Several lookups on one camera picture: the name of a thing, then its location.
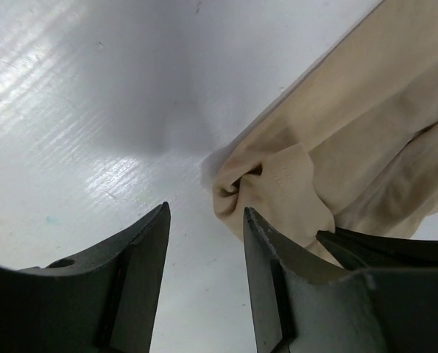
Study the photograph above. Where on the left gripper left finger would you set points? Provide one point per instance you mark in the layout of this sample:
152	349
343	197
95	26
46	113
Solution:
102	299

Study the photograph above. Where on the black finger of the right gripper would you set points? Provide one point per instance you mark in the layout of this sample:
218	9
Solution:
354	250

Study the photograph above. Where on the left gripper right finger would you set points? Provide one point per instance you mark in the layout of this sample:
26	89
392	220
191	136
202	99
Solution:
302	303

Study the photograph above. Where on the beige t shirt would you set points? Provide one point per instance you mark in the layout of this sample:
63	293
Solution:
354	145

